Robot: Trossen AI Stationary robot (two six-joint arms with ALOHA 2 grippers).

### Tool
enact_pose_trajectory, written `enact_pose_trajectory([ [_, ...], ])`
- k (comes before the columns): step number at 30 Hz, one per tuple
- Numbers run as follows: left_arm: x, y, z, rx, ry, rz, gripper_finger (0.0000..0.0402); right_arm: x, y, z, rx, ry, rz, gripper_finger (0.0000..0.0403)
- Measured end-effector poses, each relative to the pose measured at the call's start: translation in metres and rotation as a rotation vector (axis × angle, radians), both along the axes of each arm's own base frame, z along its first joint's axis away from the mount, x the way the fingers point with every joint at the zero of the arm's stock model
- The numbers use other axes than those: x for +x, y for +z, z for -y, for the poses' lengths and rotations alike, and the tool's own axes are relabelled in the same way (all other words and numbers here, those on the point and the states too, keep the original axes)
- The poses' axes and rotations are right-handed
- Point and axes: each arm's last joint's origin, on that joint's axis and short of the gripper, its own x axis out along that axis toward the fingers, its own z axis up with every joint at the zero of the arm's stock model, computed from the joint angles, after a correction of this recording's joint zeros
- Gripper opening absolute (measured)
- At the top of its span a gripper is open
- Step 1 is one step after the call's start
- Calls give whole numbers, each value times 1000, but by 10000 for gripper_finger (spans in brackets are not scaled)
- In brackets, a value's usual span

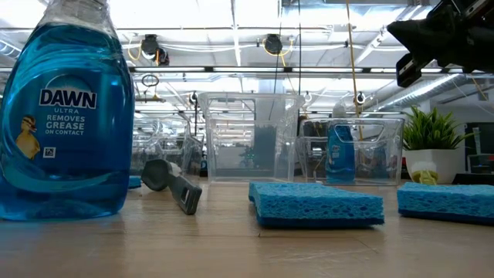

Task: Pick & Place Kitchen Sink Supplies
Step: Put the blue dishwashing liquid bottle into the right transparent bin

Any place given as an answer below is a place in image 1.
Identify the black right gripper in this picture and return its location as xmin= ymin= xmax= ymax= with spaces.
xmin=387 ymin=0 xmax=494 ymax=88

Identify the blue Dawn dish soap bottle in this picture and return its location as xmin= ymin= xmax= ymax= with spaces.
xmin=0 ymin=0 xmax=136 ymax=222
xmin=325 ymin=100 xmax=357 ymax=185

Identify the linear ceiling light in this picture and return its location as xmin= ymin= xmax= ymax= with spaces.
xmin=133 ymin=67 xmax=205 ymax=73
xmin=212 ymin=67 xmax=286 ymax=73
xmin=292 ymin=67 xmax=364 ymax=73
xmin=370 ymin=67 xmax=443 ymax=74

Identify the green artificial plant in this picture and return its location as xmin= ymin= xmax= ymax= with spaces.
xmin=401 ymin=106 xmax=474 ymax=151

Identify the black monitor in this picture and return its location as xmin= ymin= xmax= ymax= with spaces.
xmin=464 ymin=122 xmax=494 ymax=185

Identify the clear acrylic organiser bin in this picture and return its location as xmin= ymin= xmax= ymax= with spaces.
xmin=296 ymin=117 xmax=405 ymax=187
xmin=130 ymin=117 xmax=205 ymax=182

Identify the white plant pot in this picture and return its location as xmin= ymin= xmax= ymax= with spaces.
xmin=401 ymin=148 xmax=462 ymax=185

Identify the clear tapered storage box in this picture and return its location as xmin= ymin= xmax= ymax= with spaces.
xmin=197 ymin=91 xmax=306 ymax=183

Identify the silver ventilation duct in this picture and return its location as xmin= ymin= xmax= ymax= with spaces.
xmin=376 ymin=73 xmax=464 ymax=113

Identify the yellow hanging cable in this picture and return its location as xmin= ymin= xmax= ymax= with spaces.
xmin=344 ymin=0 xmax=366 ymax=142

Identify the black ceiling cable reel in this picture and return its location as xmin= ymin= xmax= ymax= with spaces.
xmin=139 ymin=33 xmax=171 ymax=66
xmin=262 ymin=33 xmax=286 ymax=56

